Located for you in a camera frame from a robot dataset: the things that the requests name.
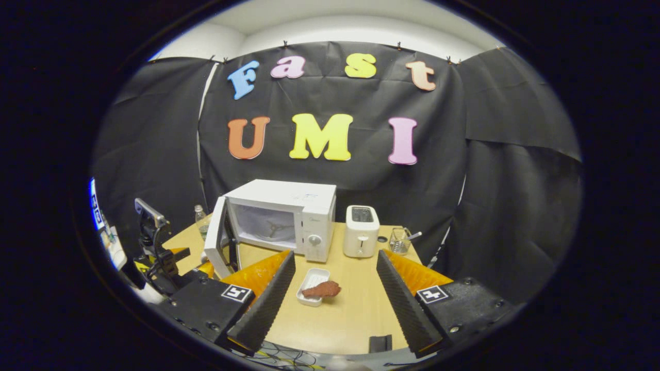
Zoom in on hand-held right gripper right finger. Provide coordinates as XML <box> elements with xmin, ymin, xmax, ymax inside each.
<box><xmin>375</xmin><ymin>249</ymin><xmax>516</xmax><ymax>359</ymax></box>

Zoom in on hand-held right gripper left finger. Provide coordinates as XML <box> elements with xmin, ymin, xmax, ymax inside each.
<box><xmin>157</xmin><ymin>250</ymin><xmax>297</xmax><ymax>356</ymax></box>

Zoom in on brown chicken drumstick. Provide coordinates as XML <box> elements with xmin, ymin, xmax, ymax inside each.
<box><xmin>302</xmin><ymin>281</ymin><xmax>342</xmax><ymax>299</ymax></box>

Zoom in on white microwave oven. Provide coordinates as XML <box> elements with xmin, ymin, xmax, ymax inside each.
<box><xmin>204</xmin><ymin>179</ymin><xmax>337</xmax><ymax>279</ymax></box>

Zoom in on glass microwave turntable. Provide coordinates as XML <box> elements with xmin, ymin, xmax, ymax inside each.
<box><xmin>253</xmin><ymin>216</ymin><xmax>297</xmax><ymax>241</ymax></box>

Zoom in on clear plastic bottle green label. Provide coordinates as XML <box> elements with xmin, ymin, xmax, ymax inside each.
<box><xmin>194</xmin><ymin>205</ymin><xmax>208</xmax><ymax>240</ymax></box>

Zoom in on white rectangular tray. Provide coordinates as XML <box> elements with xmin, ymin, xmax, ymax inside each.
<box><xmin>296</xmin><ymin>267</ymin><xmax>331</xmax><ymax>308</ymax></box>

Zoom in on white toaster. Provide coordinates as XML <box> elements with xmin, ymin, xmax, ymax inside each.
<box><xmin>343</xmin><ymin>205</ymin><xmax>381</xmax><ymax>259</ymax></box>

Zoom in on tangled black cables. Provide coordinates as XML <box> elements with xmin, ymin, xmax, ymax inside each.
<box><xmin>253</xmin><ymin>343</ymin><xmax>331</xmax><ymax>369</ymax></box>

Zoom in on wire mesh basket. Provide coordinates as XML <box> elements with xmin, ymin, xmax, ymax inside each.
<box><xmin>388</xmin><ymin>227</ymin><xmax>411</xmax><ymax>256</ymax></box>

